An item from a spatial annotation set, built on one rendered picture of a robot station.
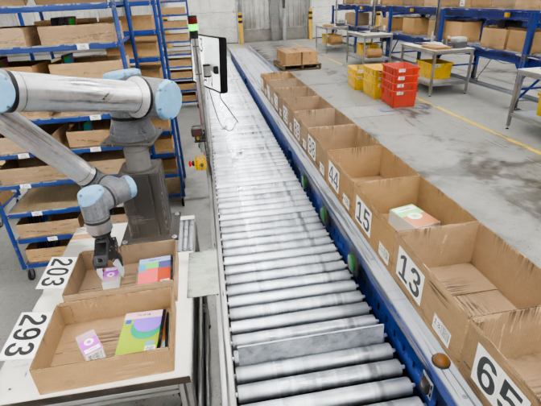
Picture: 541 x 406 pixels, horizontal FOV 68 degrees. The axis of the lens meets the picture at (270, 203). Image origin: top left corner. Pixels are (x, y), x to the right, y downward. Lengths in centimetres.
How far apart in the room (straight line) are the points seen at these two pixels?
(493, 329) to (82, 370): 109
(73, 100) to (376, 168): 142
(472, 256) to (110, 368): 120
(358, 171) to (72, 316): 142
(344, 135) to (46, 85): 162
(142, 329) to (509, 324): 105
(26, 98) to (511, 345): 144
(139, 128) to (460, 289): 134
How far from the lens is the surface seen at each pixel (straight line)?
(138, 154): 183
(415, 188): 178
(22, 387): 148
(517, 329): 119
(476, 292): 143
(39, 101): 135
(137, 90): 155
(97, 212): 154
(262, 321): 143
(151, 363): 130
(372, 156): 209
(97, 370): 133
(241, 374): 129
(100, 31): 263
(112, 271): 171
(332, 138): 242
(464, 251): 151
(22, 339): 145
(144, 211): 189
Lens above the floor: 173
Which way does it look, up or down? 27 degrees down
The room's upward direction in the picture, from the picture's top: 3 degrees counter-clockwise
